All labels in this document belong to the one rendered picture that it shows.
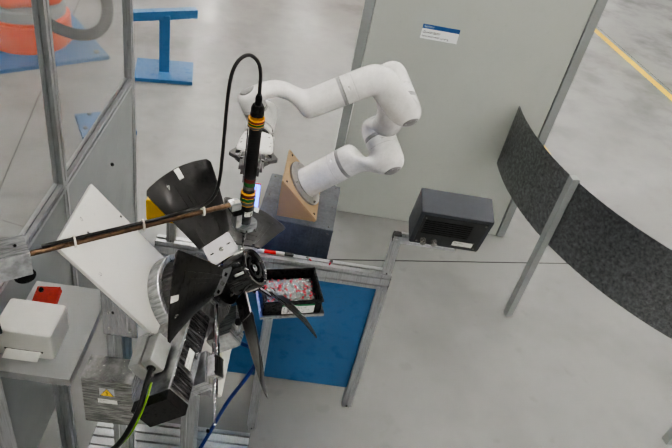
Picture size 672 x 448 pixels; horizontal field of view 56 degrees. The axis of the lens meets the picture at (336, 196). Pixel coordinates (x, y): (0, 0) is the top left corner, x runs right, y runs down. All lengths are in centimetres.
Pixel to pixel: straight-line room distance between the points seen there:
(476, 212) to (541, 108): 165
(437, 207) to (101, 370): 120
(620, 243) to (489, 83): 114
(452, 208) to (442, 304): 151
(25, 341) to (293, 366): 124
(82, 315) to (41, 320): 18
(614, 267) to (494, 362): 80
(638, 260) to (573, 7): 132
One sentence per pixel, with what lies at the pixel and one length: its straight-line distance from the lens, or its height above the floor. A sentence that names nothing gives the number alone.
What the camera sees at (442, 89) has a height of 97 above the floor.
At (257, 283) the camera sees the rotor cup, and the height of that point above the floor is 121.
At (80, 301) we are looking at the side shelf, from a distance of 225.
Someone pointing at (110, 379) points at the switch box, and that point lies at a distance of 207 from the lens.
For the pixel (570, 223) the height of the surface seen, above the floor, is 74.
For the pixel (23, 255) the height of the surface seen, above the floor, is 142.
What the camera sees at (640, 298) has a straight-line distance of 324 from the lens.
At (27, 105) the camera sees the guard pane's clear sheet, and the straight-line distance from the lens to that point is 217.
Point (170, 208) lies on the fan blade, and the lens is 181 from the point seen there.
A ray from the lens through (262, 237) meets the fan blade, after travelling 201.
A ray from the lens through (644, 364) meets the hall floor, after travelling 397.
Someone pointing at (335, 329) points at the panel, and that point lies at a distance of 269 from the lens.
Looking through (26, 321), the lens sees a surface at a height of 97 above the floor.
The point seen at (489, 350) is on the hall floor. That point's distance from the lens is 355.
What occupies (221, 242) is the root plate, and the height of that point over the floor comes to 127.
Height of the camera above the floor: 250
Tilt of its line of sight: 37 degrees down
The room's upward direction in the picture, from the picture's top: 12 degrees clockwise
